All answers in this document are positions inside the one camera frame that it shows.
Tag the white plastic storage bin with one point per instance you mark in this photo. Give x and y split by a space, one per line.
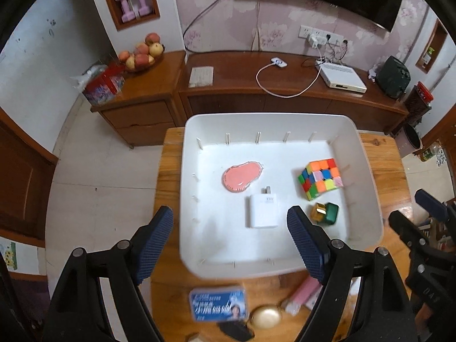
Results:
215 240

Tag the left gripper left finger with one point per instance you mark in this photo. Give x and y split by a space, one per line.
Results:
77 310

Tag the white set-top box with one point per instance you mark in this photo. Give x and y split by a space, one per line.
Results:
338 76

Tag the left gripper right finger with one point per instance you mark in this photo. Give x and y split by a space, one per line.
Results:
383 311

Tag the left pink dumbbell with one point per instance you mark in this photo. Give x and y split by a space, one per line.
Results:
128 13

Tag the blue labelled clear box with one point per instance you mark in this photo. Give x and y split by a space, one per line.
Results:
219 304

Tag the round gold compact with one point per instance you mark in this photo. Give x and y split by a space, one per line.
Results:
266 317

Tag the wooden tv cabinet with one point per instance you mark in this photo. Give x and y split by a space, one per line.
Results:
159 98

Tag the fruit bowl with peaches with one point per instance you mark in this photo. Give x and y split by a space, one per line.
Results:
145 54

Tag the grey waste bin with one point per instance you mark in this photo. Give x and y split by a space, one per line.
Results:
407 140

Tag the red tissue box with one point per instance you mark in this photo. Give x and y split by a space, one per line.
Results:
100 83

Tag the white charger block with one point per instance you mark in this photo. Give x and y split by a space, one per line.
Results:
263 210

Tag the pink clear-cased puff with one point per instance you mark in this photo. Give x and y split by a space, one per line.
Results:
238 178

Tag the green and gold small box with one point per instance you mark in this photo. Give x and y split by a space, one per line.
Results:
325 214

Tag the red lidded dark jar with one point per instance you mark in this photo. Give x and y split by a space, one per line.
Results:
418 103

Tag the multicolour puzzle cube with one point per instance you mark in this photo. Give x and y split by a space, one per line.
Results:
319 177

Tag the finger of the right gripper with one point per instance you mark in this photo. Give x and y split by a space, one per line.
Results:
441 211
411 236

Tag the pink white rectangular box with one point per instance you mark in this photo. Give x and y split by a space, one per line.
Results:
306 290

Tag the black charger plug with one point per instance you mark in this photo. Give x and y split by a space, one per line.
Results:
237 330

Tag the wooden door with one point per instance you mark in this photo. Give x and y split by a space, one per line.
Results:
27 171

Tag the white wall power strip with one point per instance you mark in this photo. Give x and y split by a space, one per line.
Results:
321 36

